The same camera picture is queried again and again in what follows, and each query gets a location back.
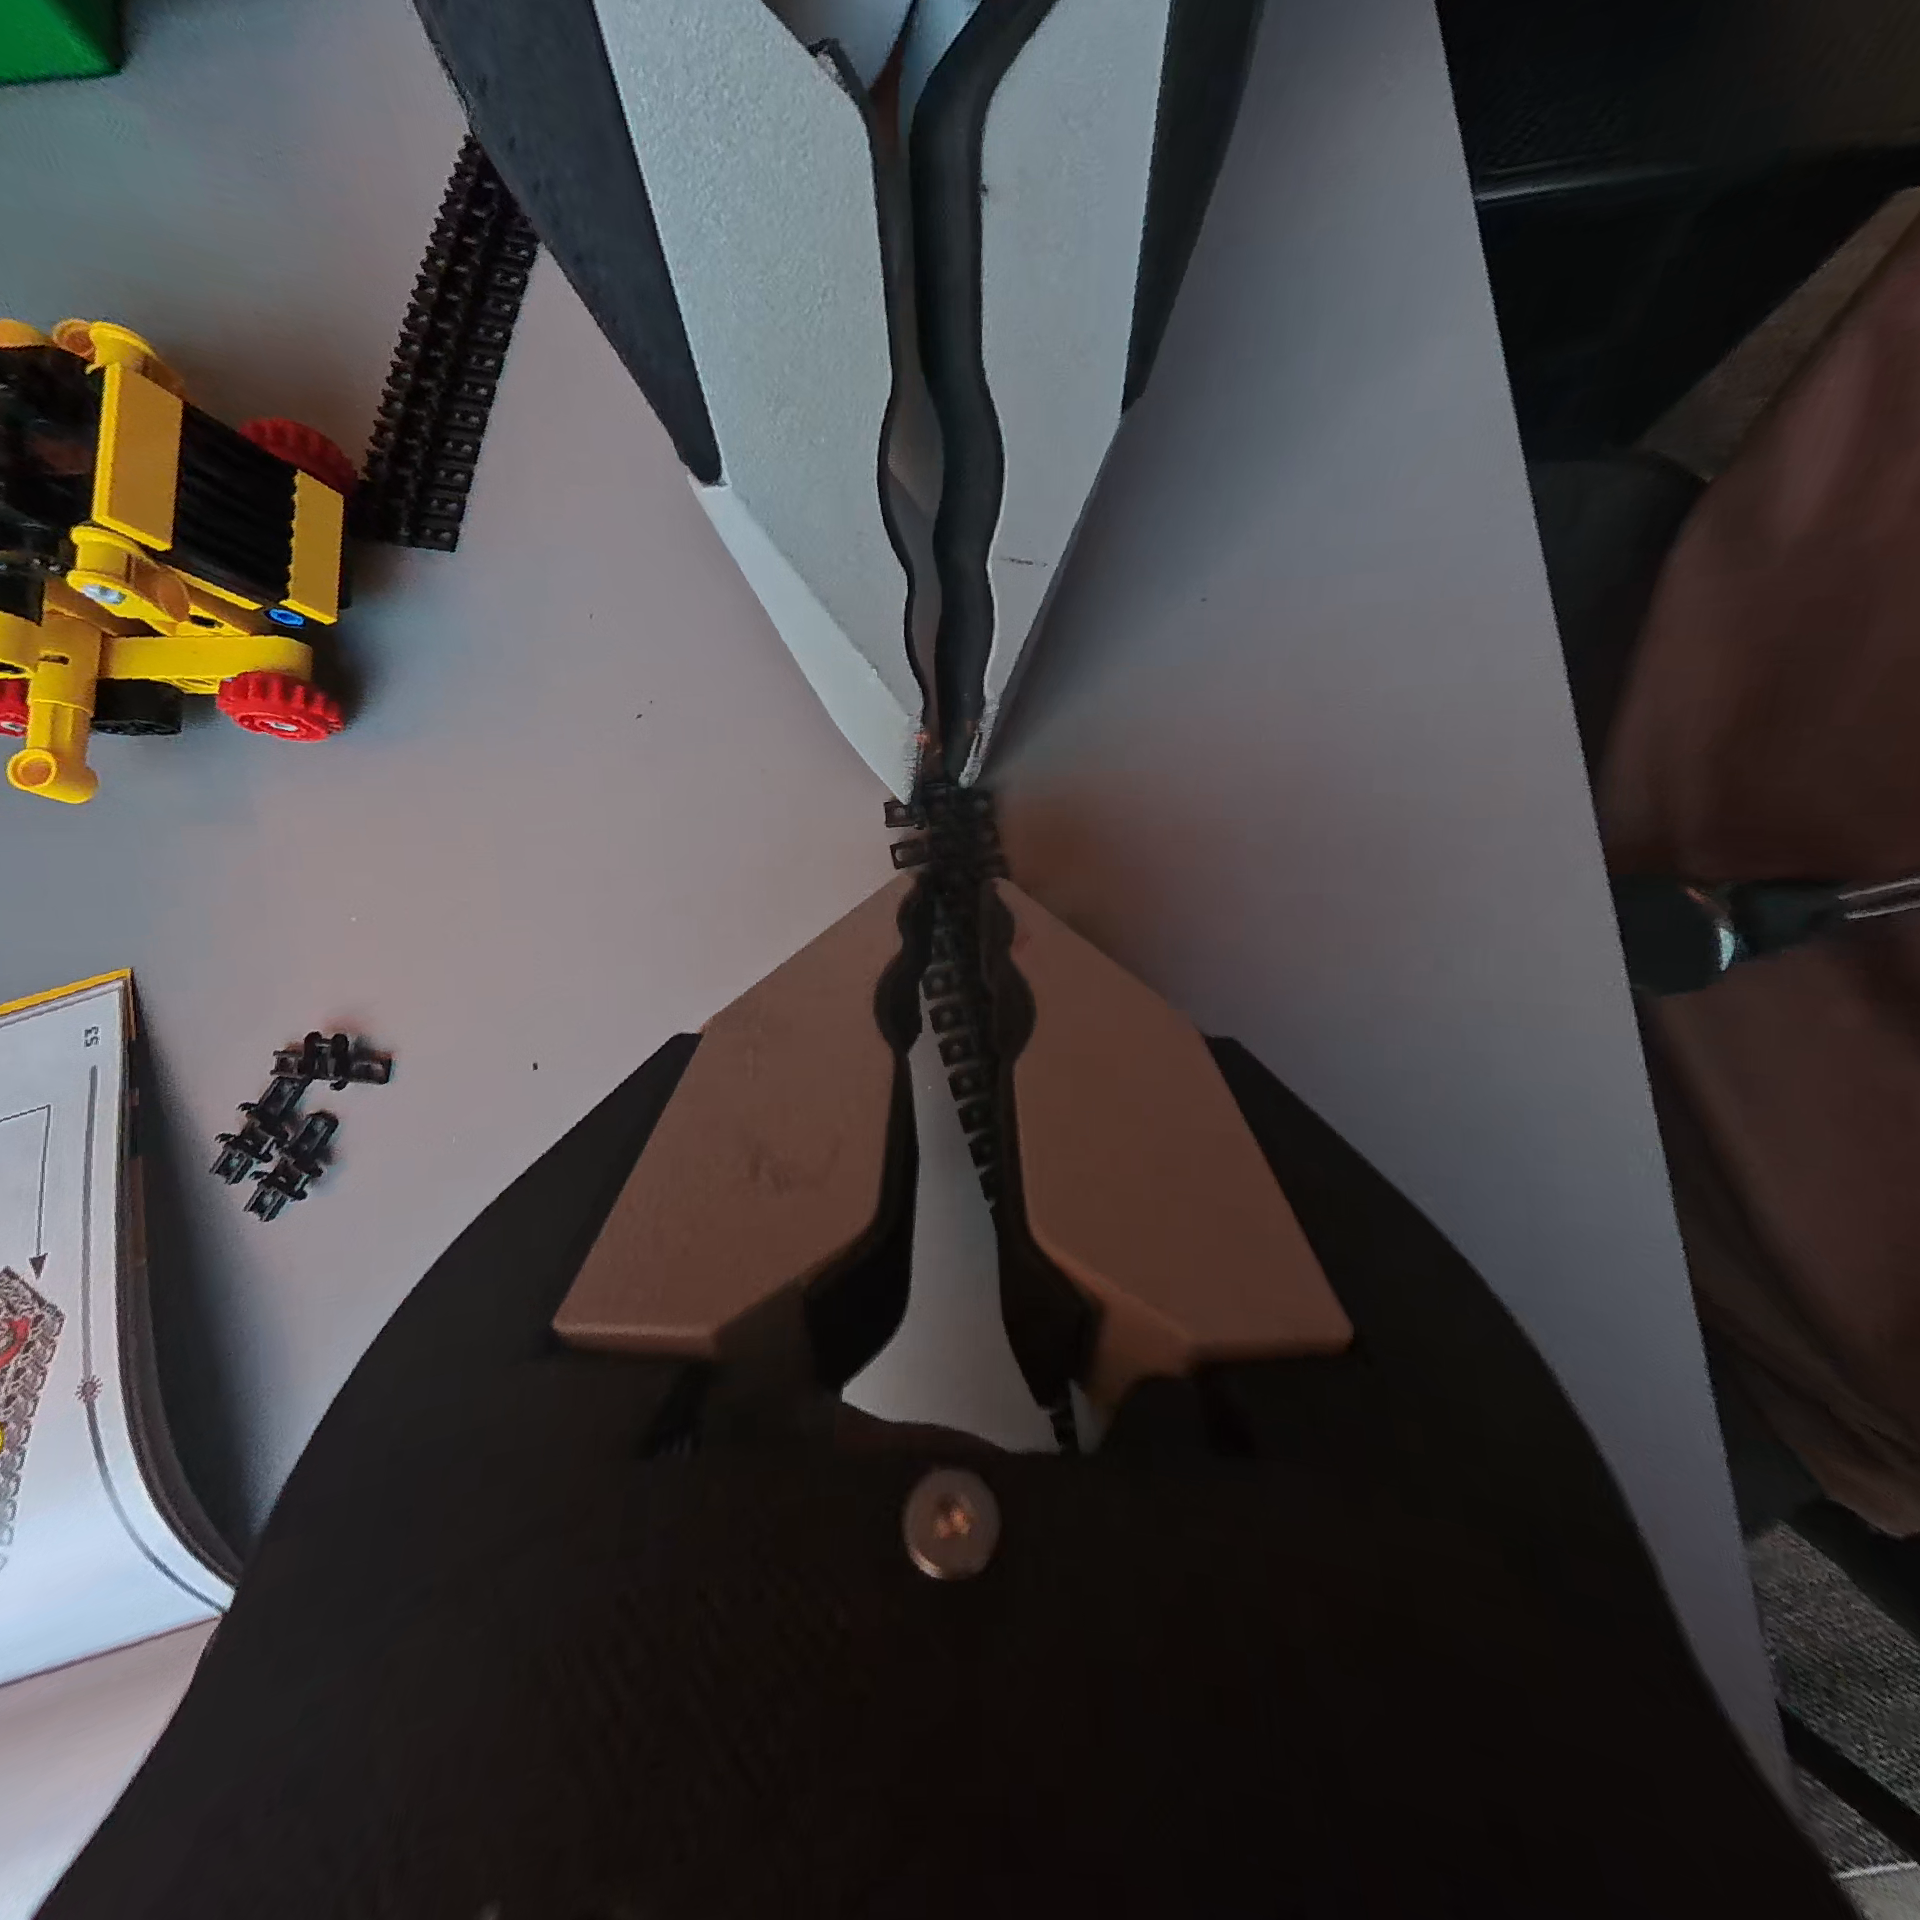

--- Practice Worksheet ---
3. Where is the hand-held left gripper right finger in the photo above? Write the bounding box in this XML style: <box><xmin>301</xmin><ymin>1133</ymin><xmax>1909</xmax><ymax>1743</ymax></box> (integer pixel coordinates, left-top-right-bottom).
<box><xmin>975</xmin><ymin>877</ymin><xmax>1358</xmax><ymax>1397</ymax></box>

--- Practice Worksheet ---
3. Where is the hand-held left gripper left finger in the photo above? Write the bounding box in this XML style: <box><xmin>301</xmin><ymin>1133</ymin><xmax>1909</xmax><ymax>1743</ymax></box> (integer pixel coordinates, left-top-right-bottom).
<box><xmin>548</xmin><ymin>877</ymin><xmax>940</xmax><ymax>1390</ymax></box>

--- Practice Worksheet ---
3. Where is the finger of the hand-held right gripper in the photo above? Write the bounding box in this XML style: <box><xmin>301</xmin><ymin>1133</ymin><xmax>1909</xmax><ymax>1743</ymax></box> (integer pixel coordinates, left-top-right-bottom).
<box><xmin>906</xmin><ymin>0</ymin><xmax>1175</xmax><ymax>785</ymax></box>
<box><xmin>591</xmin><ymin>0</ymin><xmax>946</xmax><ymax>801</ymax></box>

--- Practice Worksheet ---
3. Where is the black lego track strip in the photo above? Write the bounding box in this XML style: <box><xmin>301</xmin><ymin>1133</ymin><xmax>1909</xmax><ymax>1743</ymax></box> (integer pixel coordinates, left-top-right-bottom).
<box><xmin>359</xmin><ymin>135</ymin><xmax>542</xmax><ymax>554</ymax></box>
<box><xmin>877</xmin><ymin>831</ymin><xmax>1087</xmax><ymax>1453</ymax></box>

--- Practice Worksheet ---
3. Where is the pile of track pieces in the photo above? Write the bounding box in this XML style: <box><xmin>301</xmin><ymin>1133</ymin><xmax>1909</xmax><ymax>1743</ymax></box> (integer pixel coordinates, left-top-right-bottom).
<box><xmin>210</xmin><ymin>1030</ymin><xmax>396</xmax><ymax>1220</ymax></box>

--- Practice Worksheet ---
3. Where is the yellow lego bulldozer model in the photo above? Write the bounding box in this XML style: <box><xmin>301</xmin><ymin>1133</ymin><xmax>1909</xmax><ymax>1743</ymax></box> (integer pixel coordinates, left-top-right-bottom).
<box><xmin>0</xmin><ymin>316</ymin><xmax>361</xmax><ymax>805</ymax></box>

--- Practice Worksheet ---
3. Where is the lego instruction booklet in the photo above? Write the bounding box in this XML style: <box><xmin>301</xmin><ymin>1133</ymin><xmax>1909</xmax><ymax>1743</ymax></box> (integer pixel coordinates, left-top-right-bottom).
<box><xmin>0</xmin><ymin>967</ymin><xmax>249</xmax><ymax>1689</ymax></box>

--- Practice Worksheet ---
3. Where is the green plastic bin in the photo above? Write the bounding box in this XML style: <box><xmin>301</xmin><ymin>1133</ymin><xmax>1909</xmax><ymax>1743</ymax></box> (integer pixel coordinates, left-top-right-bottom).
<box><xmin>0</xmin><ymin>0</ymin><xmax>128</xmax><ymax>87</ymax></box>

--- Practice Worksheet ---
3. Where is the person's torso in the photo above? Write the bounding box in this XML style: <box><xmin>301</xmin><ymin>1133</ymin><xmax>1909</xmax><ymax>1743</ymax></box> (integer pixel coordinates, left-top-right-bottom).
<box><xmin>1592</xmin><ymin>225</ymin><xmax>1920</xmax><ymax>1538</ymax></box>

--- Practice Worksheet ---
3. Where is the badge reel lanyard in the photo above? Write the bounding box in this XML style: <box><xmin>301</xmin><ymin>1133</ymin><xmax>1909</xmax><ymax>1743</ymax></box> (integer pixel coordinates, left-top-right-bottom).
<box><xmin>1615</xmin><ymin>871</ymin><xmax>1920</xmax><ymax>994</ymax></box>

